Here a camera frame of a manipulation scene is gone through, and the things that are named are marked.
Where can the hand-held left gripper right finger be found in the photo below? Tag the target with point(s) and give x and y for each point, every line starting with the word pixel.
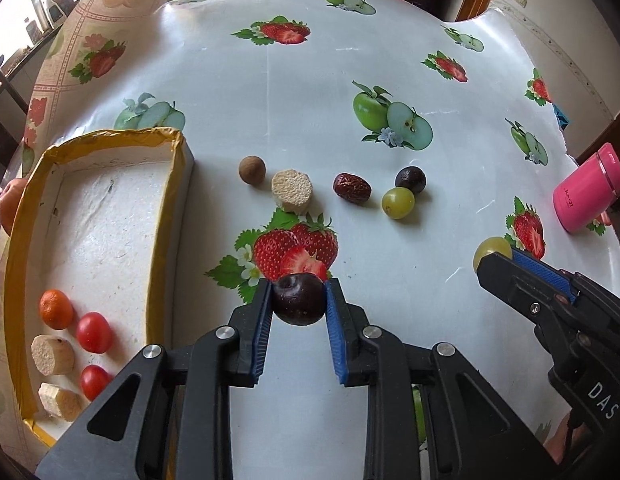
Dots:
pixel 335 330

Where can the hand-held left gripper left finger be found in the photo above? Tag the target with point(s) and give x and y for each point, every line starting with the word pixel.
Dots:
pixel 262 330

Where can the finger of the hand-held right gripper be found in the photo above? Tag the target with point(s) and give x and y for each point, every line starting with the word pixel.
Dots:
pixel 544 272
pixel 514 290

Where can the large green grape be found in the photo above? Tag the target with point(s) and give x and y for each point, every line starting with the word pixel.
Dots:
pixel 492 250

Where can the dark plum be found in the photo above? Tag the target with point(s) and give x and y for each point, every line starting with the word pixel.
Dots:
pixel 299 300

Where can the red cherry tomato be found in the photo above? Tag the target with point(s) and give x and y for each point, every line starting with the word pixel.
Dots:
pixel 94 332
pixel 95 380

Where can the white box with yellow tape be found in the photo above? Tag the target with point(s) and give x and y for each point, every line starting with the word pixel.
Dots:
pixel 100 230

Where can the orange tangerine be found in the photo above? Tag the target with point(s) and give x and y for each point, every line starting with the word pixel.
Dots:
pixel 56 309

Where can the beige biscuit piece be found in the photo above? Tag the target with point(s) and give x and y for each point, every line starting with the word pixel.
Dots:
pixel 60 401

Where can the pink thermos flask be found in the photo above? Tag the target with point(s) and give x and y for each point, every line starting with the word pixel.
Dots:
pixel 587 195

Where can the dried red date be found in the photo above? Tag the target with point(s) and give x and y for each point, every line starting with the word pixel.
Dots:
pixel 352 189

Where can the small green grape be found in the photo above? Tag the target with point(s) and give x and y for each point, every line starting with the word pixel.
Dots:
pixel 398 202

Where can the short sugarcane piece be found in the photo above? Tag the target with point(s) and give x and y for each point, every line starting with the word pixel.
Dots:
pixel 292 190

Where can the dark purple grape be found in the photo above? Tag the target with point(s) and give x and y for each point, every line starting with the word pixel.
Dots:
pixel 410 180

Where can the small blue object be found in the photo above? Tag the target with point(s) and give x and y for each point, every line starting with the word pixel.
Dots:
pixel 562 119

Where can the brown longan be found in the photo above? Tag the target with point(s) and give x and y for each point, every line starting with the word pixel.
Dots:
pixel 252 170

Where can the white fruit print tablecloth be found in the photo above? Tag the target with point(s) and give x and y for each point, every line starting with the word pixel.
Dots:
pixel 300 100

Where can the orange red apple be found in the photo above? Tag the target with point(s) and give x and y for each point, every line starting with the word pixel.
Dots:
pixel 10 200

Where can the orange checked fruit tablecloth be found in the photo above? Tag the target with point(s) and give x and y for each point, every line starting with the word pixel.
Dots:
pixel 65 50

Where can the dark wooden chair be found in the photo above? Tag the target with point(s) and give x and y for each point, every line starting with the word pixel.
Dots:
pixel 0 95

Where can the white spray bottle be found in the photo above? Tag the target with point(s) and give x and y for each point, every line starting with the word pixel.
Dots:
pixel 54 7

